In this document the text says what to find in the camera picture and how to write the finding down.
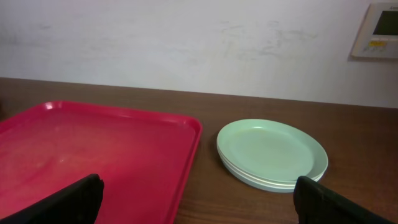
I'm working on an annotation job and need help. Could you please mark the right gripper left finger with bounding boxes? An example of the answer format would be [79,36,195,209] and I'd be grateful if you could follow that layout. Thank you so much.
[1,174,104,224]

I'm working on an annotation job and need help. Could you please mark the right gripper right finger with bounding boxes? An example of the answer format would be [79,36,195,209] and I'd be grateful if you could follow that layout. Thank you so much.
[293,176,394,224]

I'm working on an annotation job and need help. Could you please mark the light green plate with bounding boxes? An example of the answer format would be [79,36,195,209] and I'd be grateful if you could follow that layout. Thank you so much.
[216,119,329,183]

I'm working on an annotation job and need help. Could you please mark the light blue plate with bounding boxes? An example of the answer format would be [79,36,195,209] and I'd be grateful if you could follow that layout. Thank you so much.
[219,152,327,193]

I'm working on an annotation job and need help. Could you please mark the cream white plate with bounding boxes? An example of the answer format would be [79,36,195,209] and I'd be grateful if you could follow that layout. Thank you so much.
[217,145,329,193]

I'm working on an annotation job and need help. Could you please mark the red plastic tray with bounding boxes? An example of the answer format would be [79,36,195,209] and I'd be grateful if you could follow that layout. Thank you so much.
[1,101,202,223]

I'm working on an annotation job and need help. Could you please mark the white wall control panel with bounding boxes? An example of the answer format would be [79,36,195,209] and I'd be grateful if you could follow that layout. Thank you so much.
[351,2,397,60]

